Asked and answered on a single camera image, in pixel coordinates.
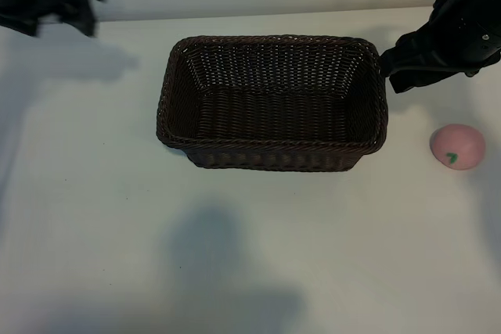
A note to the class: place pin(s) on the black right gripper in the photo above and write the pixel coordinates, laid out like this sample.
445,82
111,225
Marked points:
466,25

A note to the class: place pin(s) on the pink peach with green mark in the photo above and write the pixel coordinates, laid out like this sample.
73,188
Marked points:
460,146

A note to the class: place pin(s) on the dark brown wicker basket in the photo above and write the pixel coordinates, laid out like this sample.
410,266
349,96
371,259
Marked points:
274,115

